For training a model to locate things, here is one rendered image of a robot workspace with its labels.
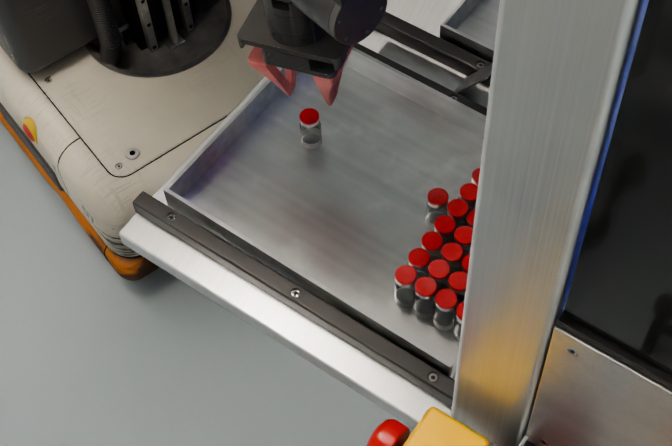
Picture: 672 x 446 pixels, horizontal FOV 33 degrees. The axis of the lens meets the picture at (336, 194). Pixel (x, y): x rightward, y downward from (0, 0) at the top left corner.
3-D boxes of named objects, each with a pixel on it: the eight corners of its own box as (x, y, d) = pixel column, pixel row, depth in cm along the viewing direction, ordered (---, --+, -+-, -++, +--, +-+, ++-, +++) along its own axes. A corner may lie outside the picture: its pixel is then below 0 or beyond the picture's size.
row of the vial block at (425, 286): (524, 194, 116) (529, 168, 112) (427, 323, 108) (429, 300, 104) (506, 184, 116) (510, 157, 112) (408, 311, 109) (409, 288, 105)
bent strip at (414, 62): (497, 95, 123) (501, 59, 118) (483, 113, 122) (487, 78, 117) (388, 42, 128) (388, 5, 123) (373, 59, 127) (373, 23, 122)
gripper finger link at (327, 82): (340, 131, 109) (331, 65, 101) (272, 115, 111) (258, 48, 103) (365, 80, 112) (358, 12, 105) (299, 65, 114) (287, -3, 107)
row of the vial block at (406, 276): (505, 183, 116) (509, 157, 112) (408, 311, 109) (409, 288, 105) (487, 173, 117) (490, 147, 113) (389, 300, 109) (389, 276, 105)
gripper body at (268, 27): (340, 75, 102) (332, 16, 96) (238, 51, 105) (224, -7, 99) (365, 25, 105) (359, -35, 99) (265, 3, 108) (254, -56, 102)
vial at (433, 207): (451, 219, 114) (453, 193, 110) (439, 234, 113) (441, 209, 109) (433, 208, 115) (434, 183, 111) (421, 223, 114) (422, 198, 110)
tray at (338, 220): (586, 190, 116) (591, 171, 113) (448, 383, 104) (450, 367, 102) (318, 49, 128) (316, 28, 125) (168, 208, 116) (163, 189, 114)
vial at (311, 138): (326, 138, 120) (324, 114, 117) (315, 153, 119) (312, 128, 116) (308, 130, 121) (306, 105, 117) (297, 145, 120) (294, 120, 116)
